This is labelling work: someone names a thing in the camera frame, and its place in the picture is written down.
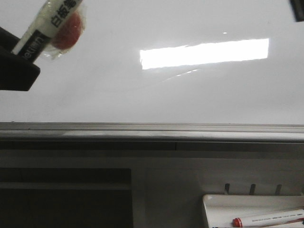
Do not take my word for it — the white metal marker tray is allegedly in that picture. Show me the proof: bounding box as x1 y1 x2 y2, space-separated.
202 194 304 228

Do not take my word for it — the red capped whiteboard marker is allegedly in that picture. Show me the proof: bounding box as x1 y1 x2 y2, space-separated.
232 209 304 228

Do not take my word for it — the black white whiteboard marker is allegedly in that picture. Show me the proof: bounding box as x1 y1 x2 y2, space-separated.
11 0 82 63

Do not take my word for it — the dark object top right corner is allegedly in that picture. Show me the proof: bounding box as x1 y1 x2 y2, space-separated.
290 0 304 22

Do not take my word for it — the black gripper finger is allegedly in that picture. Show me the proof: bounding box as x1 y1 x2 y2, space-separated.
0 28 40 91

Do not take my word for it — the white whiteboard with grey frame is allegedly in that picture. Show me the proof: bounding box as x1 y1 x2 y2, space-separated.
0 0 304 142

